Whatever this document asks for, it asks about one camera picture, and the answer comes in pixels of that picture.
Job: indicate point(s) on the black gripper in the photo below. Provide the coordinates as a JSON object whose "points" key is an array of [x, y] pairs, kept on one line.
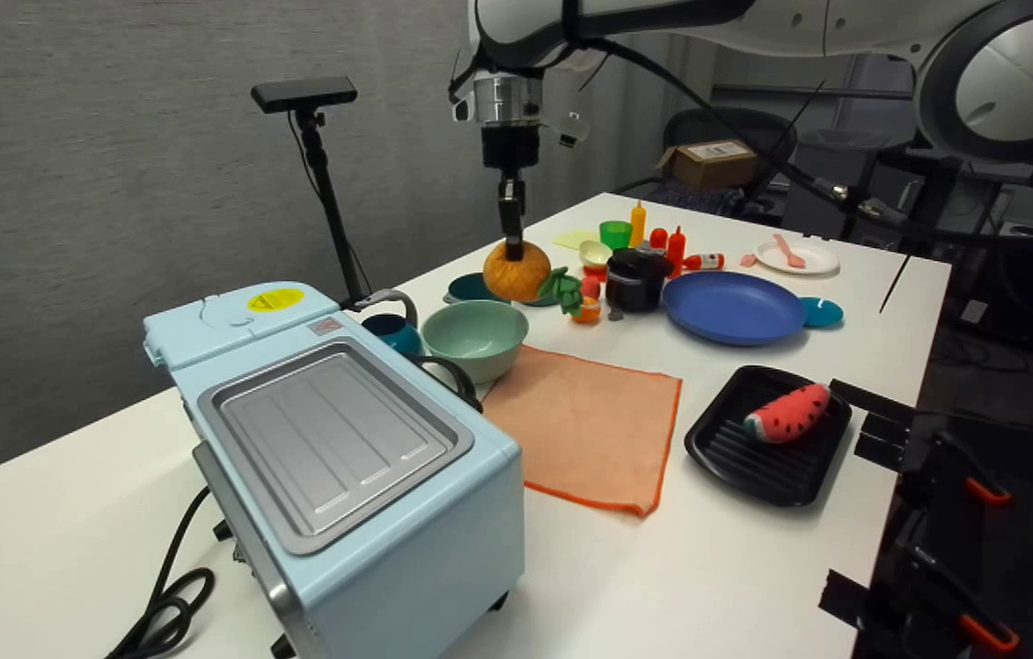
{"points": [[512, 167]]}

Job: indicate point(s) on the orange plushie with green leaves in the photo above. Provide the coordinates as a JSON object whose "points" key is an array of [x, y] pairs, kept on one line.
{"points": [[514, 278]]}

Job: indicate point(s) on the watermelon slice plushie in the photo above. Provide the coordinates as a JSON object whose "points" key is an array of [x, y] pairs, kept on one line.
{"points": [[789, 413]]}

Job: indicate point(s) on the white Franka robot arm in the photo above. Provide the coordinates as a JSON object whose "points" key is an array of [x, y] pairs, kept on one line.
{"points": [[784, 49]]}

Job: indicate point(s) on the blue round plate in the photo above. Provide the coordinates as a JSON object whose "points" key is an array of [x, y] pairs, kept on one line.
{"points": [[731, 310]]}

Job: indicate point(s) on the white round plate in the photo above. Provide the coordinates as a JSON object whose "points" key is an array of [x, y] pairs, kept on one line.
{"points": [[816, 261]]}

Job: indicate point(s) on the black ridged rectangular plate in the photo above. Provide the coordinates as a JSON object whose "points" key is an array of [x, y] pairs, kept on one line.
{"points": [[739, 469]]}

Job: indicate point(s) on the pale yellow mat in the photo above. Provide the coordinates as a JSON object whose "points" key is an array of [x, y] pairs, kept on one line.
{"points": [[570, 238]]}

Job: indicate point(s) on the teal toy pot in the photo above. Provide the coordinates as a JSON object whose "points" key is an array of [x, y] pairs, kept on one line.
{"points": [[461, 291]]}

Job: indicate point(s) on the small cream bowl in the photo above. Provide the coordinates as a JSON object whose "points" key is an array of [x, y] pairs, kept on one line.
{"points": [[596, 253]]}

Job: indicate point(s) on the red toy behind pot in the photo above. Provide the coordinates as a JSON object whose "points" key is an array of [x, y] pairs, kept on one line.
{"points": [[592, 282]]}

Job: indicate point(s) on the green plastic cup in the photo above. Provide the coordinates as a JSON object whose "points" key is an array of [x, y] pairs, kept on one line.
{"points": [[618, 237]]}

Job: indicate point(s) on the small orange toy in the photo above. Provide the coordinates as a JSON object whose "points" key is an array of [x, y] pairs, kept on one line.
{"points": [[586, 311]]}

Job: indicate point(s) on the pale green bowl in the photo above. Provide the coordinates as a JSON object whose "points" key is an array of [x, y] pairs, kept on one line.
{"points": [[474, 339]]}

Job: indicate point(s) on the yellow mustard bottle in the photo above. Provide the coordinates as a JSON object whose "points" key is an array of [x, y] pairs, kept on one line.
{"points": [[640, 225]]}

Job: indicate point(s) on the red ketchup bottle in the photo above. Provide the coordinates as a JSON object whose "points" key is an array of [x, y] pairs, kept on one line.
{"points": [[675, 251]]}

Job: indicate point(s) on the orange cloth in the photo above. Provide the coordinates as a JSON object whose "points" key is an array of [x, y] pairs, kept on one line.
{"points": [[596, 426]]}

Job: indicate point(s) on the cardboard box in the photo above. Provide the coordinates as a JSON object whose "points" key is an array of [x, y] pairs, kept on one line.
{"points": [[711, 164]]}

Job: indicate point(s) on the pink toy piece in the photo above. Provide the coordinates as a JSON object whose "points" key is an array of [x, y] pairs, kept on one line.
{"points": [[789, 251]]}

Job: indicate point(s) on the light blue toaster oven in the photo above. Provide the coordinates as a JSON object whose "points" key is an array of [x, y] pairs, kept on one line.
{"points": [[344, 489]]}

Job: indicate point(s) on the small teal lid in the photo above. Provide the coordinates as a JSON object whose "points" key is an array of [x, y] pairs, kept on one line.
{"points": [[827, 311]]}

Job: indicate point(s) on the black rig with orange clamps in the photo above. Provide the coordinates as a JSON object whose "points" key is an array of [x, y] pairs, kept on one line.
{"points": [[993, 537]]}

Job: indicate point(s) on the black camera on stand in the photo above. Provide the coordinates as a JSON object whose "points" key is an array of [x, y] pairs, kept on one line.
{"points": [[321, 147]]}

